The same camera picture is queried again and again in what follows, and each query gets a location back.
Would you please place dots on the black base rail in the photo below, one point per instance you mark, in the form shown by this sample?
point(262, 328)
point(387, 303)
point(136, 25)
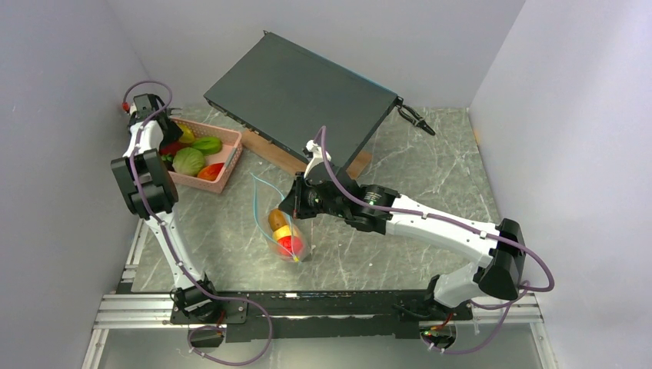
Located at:
point(256, 315)

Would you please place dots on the brown potato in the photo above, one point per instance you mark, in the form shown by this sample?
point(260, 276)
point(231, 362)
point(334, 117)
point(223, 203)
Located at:
point(276, 219)

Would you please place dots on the dark grey network switch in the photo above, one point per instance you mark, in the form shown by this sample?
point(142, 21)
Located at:
point(286, 93)

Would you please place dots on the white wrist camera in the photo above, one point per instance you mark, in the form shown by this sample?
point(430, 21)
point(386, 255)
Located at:
point(314, 153)
point(142, 106)

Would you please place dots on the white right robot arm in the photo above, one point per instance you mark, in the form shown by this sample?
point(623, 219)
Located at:
point(493, 251)

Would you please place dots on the orange red pepper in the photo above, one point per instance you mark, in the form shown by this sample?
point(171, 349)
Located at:
point(210, 172)

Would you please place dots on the red apple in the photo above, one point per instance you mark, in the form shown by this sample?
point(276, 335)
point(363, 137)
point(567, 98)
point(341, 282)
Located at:
point(172, 148)

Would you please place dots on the green cabbage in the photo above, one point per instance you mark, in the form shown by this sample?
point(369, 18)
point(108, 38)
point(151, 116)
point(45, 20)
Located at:
point(188, 161)

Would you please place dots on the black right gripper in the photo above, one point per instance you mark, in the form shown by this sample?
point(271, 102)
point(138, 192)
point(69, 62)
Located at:
point(294, 204)

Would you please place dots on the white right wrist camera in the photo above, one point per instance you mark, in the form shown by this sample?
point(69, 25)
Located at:
point(314, 153)

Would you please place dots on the black cable connector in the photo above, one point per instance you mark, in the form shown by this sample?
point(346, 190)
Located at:
point(415, 119)

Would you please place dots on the pink plastic basket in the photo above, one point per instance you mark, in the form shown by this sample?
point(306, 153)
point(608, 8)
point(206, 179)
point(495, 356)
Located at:
point(228, 156)

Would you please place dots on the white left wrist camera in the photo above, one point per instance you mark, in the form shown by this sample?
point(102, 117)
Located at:
point(142, 106)

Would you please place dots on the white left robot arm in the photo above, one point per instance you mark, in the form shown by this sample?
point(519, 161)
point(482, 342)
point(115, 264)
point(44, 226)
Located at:
point(149, 192)

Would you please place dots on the red tomato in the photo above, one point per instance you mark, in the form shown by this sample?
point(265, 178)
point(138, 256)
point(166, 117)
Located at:
point(290, 246)

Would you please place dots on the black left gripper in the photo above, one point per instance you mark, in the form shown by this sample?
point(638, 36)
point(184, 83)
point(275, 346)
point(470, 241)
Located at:
point(174, 133)

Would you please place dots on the green star fruit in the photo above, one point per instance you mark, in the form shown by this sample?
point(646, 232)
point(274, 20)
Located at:
point(208, 145)

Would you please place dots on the clear zip top bag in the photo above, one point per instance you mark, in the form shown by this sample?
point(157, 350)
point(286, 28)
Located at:
point(266, 197)

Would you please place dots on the yellow lemon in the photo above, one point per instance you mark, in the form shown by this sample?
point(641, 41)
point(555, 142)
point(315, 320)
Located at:
point(285, 232)

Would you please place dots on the wooden board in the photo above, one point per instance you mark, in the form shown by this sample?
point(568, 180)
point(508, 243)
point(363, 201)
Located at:
point(289, 163)

